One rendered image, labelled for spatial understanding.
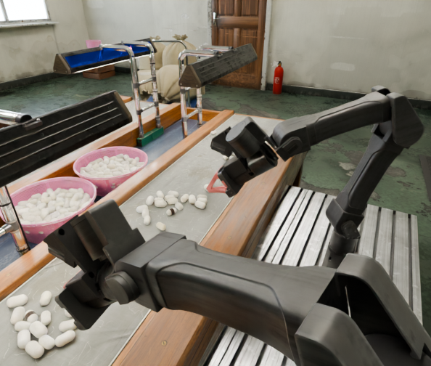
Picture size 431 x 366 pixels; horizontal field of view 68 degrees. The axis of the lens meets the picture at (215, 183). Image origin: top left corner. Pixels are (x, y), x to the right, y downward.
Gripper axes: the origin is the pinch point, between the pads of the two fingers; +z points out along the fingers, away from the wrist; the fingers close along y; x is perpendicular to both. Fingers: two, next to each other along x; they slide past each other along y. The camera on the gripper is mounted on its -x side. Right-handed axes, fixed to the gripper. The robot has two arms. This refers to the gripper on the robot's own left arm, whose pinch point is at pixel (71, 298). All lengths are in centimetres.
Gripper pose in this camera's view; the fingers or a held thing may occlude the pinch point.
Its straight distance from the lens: 61.5
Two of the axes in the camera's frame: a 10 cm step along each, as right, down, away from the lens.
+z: -7.0, 4.0, 5.9
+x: 5.9, 7.9, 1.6
